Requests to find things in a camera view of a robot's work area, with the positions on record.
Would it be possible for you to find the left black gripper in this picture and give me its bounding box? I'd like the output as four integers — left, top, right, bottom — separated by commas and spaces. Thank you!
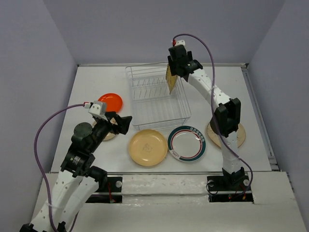
90, 111, 133, 152

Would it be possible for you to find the orange round plate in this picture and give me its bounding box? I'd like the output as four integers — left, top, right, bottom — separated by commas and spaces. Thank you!
98, 93, 123, 113

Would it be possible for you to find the small beige round plate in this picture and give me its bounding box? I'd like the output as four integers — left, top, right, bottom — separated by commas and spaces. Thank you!
92, 118, 116, 141

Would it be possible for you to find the green woven bamboo tray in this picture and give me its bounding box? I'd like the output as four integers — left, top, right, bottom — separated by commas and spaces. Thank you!
165, 64, 178, 94

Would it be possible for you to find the yellow bear plate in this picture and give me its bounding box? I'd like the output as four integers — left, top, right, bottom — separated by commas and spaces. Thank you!
128, 129, 168, 167

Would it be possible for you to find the white plate green rim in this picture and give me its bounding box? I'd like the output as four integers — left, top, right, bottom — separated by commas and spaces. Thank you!
168, 126, 207, 162

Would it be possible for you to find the beige oval flower plate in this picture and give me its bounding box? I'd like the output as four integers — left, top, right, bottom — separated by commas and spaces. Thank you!
205, 123, 246, 148

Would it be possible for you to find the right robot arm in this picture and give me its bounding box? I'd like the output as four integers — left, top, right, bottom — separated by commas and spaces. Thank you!
168, 43, 245, 191

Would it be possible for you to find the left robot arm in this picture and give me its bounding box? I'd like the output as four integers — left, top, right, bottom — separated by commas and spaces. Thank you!
20, 112, 132, 232

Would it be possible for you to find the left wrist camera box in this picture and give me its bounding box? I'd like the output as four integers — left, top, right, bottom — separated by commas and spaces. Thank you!
88, 101, 107, 121

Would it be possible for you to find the white wire dish rack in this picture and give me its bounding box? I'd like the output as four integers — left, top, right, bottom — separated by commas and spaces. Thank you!
125, 62, 191, 131

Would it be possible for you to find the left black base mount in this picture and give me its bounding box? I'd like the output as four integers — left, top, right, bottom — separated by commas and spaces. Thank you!
86, 176, 123, 203

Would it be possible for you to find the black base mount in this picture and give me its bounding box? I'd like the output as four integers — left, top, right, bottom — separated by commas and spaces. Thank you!
206, 175, 253, 203
86, 176, 123, 203

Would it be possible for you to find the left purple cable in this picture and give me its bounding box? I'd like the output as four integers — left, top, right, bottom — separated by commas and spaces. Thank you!
34, 102, 90, 232

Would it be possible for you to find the purple cable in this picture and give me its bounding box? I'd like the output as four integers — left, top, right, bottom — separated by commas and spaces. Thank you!
172, 33, 253, 200
34, 102, 90, 232

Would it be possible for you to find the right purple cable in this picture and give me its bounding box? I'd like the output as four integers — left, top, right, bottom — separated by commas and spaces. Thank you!
172, 33, 253, 200

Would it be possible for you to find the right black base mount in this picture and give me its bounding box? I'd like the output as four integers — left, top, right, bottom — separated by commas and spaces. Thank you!
206, 175, 253, 203

